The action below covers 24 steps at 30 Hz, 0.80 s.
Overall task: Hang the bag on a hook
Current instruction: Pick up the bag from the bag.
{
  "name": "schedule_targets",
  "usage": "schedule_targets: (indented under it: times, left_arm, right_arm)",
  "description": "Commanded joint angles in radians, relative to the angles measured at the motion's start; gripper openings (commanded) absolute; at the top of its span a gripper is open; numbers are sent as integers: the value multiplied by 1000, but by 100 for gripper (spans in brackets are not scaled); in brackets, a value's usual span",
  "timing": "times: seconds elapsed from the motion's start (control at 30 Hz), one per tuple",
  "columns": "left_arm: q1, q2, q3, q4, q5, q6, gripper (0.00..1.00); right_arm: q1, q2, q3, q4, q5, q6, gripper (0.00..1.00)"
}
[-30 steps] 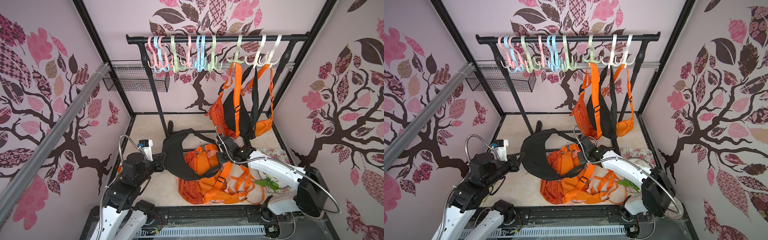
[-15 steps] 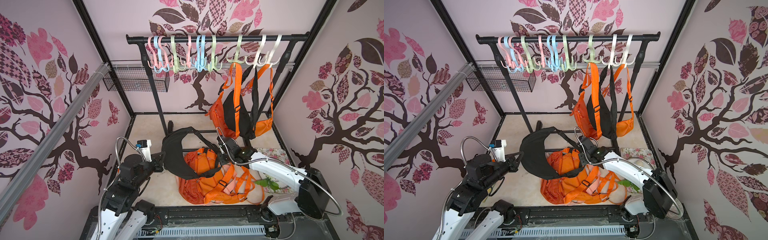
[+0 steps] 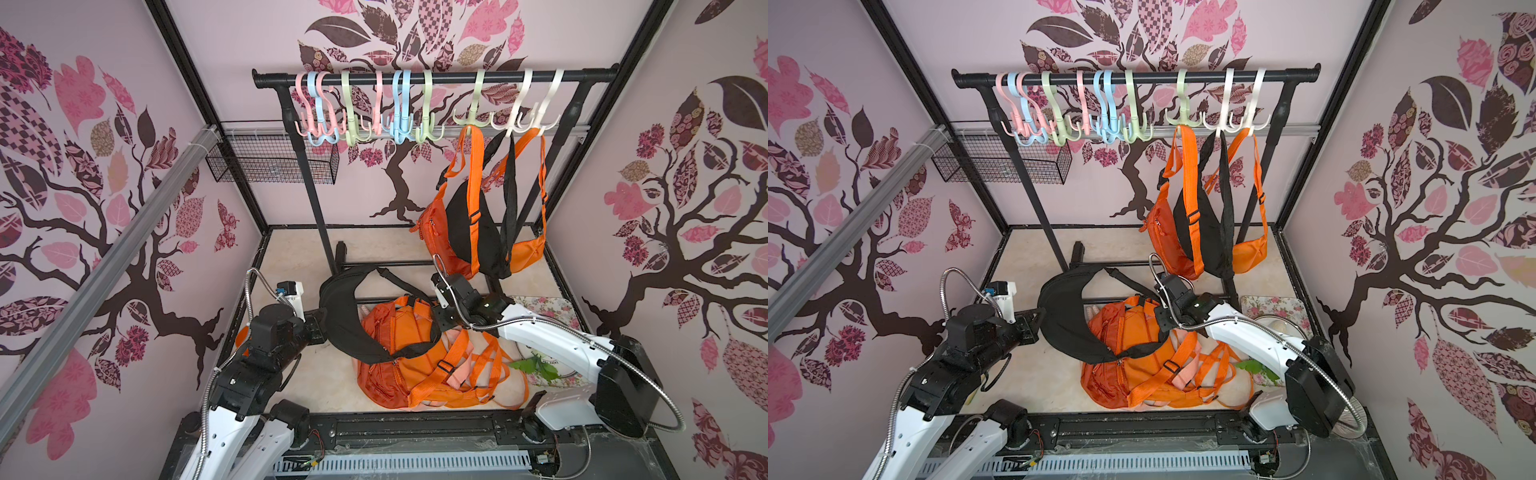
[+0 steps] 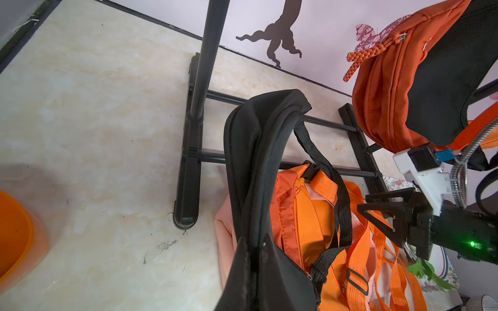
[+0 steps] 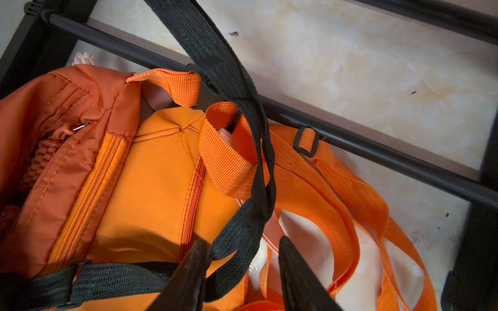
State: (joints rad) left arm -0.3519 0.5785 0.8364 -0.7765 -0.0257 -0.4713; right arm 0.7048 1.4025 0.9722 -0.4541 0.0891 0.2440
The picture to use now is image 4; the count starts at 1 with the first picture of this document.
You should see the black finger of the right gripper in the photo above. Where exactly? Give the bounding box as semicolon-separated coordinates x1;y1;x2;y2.
357;188;415;248

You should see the orange sling bag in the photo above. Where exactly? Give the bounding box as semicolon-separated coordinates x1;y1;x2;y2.
439;102;498;153

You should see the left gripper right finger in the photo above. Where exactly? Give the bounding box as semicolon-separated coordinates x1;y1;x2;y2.
258;235;317;310

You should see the orange zip waist bag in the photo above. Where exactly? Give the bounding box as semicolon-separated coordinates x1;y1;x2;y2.
344;1;470;153

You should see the floral cloth mat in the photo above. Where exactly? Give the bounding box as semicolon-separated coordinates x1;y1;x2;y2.
383;176;459;292

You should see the orange bags pile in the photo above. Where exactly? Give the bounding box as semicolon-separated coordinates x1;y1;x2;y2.
213;162;429;311

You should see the black clothes rack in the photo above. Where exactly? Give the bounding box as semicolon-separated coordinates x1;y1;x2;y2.
173;1;383;229

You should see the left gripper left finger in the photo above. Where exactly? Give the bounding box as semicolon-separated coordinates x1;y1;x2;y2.
215;237;251;311

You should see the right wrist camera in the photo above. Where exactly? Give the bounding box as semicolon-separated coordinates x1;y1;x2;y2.
394;143;467;216

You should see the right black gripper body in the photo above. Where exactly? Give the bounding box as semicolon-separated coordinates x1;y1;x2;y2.
401;190;433;260

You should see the orange plastic bowl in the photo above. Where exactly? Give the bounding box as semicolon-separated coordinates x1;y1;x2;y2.
1;191;50;294

